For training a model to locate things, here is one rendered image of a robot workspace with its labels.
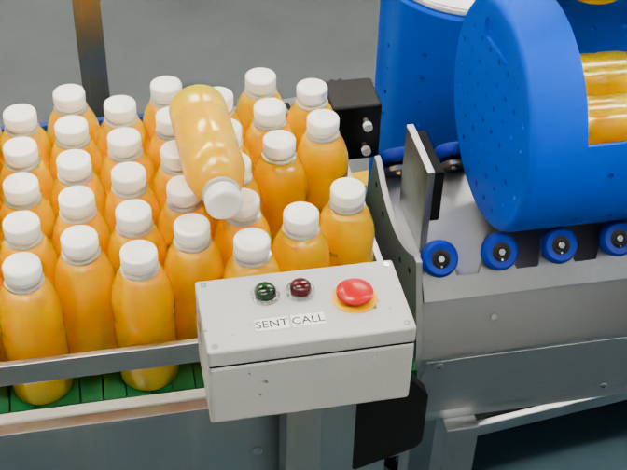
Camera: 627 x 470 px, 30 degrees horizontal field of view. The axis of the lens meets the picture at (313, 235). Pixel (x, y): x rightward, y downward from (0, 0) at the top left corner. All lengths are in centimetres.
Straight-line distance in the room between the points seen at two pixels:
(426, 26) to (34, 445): 85
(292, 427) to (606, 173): 45
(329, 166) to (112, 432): 40
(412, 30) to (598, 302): 53
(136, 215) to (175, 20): 251
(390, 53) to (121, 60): 182
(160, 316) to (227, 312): 14
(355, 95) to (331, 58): 197
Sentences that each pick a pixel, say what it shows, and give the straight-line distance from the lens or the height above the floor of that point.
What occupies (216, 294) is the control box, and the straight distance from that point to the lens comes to 114.
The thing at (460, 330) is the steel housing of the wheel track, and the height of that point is 87.
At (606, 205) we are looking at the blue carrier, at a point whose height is 105.
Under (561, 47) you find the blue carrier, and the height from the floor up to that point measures 122.
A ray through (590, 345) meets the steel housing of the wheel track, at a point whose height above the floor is 81.
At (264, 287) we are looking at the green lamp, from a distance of 113.
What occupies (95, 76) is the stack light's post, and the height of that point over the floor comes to 97.
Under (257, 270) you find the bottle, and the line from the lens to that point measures 123.
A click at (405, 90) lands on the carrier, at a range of 184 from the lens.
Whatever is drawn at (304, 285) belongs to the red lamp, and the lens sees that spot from 113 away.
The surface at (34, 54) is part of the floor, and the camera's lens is 363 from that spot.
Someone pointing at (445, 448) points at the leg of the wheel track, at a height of 59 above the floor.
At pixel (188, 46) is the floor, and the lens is 362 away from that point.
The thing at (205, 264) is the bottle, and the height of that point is 104.
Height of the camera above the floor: 188
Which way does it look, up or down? 41 degrees down
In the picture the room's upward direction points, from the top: 2 degrees clockwise
